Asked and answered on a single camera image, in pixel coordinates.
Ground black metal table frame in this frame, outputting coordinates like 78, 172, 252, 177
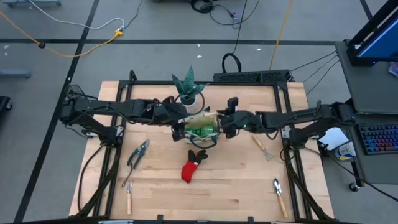
74, 70, 335, 223

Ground narrow steel trowel wooden handle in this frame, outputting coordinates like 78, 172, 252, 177
272, 177, 289, 218

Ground grey workstation cart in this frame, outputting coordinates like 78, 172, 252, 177
335, 40, 398, 192

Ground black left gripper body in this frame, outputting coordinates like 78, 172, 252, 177
160, 96, 191, 126

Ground grey floor bar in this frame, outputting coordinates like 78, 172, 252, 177
0, 70, 31, 79

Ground cream canvas green-trim gardening bag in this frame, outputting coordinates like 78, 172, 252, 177
182, 106, 222, 149

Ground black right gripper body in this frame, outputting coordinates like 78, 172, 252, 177
217, 107, 261, 139

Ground white blue yellow can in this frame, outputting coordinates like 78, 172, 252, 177
334, 141, 357, 162

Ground green plastic spray bottle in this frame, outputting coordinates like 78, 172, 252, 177
186, 124, 218, 138

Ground black cable bundle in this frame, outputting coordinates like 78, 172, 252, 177
189, 0, 261, 26

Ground white cable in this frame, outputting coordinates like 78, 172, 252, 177
27, 0, 126, 31

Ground white paper sheet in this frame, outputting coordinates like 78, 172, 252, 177
318, 126, 351, 152

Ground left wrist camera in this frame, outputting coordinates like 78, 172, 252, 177
172, 123, 187, 142

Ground yellow extension cord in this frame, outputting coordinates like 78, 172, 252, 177
0, 11, 124, 58

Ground small hand rake wooden handle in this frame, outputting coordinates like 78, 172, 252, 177
125, 180, 134, 216

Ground long yellow cable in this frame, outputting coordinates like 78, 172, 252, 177
269, 0, 295, 71

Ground black perforated power box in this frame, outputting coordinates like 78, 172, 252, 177
213, 70, 292, 84

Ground thin black cable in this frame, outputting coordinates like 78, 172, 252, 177
289, 50, 338, 73
306, 59, 340, 96
302, 55, 339, 84

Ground black chair base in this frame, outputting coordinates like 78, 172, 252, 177
0, 96, 13, 113

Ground green plant in white pot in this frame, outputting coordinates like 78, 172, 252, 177
171, 65, 206, 114

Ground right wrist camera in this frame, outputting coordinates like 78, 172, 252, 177
226, 96, 239, 113

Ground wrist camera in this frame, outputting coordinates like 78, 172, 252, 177
172, 123, 187, 142
226, 96, 239, 113

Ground green pruning shears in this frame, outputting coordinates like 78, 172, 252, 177
121, 139, 150, 189

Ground black cable with coil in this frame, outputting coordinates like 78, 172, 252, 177
221, 0, 249, 74

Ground blue-screen monitor on black stand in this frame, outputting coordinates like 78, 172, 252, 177
346, 0, 398, 67

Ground hand fork wooden handle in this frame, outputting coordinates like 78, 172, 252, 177
251, 134, 275, 161

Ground black floor cable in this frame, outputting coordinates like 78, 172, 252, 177
322, 146, 398, 203

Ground rainbow-lit black keyboard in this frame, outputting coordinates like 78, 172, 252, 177
357, 123, 398, 156

